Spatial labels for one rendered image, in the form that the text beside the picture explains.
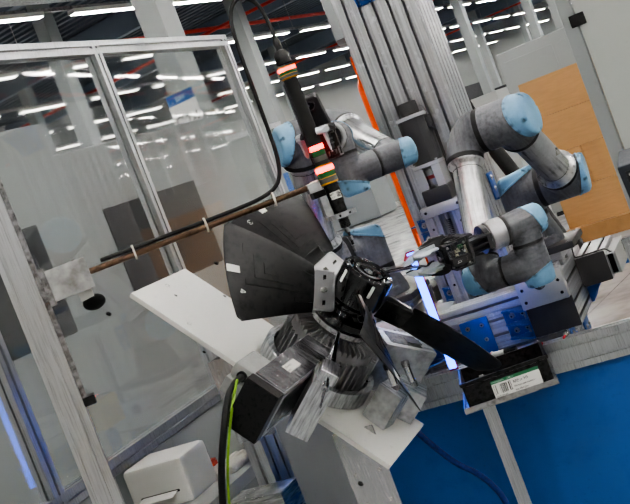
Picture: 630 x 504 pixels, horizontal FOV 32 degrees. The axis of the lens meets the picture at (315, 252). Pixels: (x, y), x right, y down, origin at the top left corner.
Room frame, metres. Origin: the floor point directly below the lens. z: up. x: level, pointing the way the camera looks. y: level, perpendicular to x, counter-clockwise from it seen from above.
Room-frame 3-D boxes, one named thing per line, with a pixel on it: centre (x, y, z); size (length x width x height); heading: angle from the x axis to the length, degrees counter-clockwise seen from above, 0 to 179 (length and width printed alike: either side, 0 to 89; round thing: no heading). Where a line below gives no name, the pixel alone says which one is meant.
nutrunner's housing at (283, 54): (2.56, -0.09, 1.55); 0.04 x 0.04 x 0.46
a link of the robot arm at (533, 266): (2.68, -0.47, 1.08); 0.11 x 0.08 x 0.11; 63
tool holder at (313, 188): (2.56, -0.08, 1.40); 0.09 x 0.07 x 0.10; 101
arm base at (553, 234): (3.23, -0.62, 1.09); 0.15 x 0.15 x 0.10
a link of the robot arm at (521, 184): (3.23, -0.62, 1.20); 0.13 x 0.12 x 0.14; 63
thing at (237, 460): (2.74, 0.37, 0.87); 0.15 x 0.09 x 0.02; 153
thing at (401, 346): (2.62, -0.08, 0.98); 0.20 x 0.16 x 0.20; 66
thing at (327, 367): (2.24, 0.06, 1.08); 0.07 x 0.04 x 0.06; 166
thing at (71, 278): (2.44, 0.53, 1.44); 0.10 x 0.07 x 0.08; 101
